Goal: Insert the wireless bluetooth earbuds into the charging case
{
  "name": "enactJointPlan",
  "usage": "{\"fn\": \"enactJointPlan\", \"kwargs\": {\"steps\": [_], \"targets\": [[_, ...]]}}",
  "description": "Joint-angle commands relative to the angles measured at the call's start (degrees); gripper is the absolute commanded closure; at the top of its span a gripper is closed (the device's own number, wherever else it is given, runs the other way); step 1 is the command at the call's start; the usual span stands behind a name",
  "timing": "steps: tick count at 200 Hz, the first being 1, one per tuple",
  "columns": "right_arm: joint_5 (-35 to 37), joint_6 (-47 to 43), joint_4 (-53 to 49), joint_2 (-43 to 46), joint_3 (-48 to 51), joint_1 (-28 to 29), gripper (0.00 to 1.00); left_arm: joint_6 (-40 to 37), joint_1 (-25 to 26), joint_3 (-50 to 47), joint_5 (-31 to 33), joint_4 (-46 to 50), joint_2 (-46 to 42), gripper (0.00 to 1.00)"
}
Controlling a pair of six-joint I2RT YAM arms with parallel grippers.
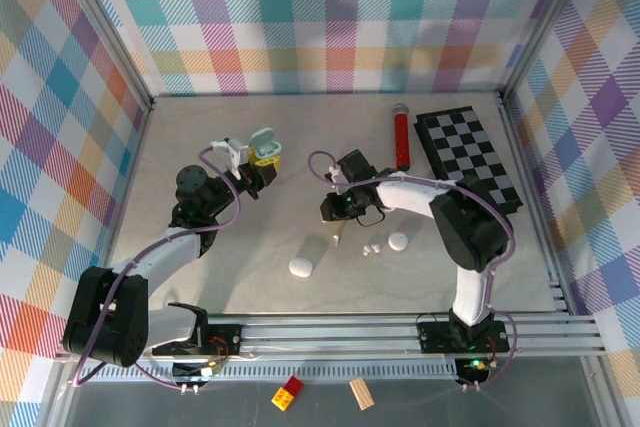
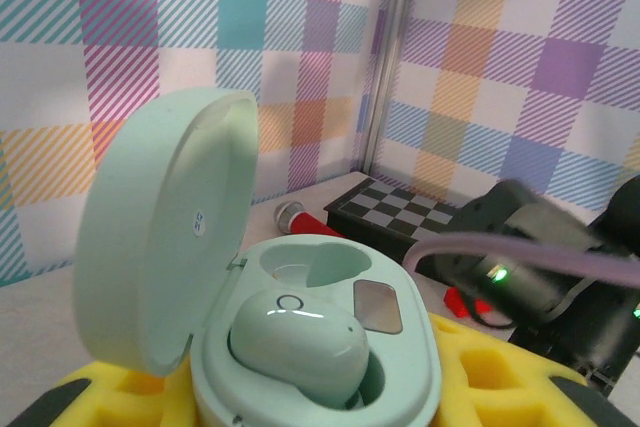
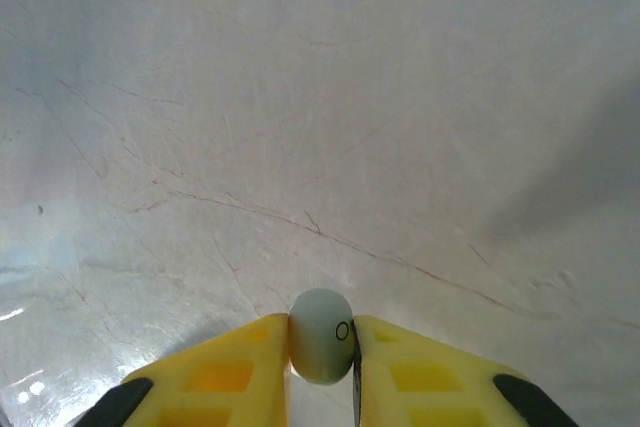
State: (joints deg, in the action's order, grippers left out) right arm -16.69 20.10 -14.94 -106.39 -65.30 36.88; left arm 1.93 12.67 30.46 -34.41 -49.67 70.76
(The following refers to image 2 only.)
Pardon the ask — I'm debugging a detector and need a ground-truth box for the thin black cable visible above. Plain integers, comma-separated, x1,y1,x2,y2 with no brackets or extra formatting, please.
459,291,516,331

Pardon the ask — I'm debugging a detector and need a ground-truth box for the aluminium frame post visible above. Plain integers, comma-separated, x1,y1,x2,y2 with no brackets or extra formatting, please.
362,0,424,179

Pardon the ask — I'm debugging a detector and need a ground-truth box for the mint green earbud charging case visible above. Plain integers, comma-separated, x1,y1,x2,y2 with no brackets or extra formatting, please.
72,88,446,427

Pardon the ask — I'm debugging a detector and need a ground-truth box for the black chessboard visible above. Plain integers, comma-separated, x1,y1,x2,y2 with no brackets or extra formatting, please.
323,177,481,278

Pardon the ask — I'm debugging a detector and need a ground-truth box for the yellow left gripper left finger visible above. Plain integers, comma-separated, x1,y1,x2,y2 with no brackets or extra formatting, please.
7,357,202,427

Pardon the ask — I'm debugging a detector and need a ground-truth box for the red toy brick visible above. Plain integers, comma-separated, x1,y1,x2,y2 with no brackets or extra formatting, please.
443,286,494,319

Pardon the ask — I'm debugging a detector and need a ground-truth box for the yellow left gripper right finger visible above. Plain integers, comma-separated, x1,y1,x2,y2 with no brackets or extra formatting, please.
428,313,640,427

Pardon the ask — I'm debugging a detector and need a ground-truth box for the red toy microphone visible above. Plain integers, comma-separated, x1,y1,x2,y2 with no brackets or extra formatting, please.
273,200,346,239

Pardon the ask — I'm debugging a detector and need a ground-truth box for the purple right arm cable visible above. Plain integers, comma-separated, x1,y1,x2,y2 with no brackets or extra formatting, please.
402,231,640,281

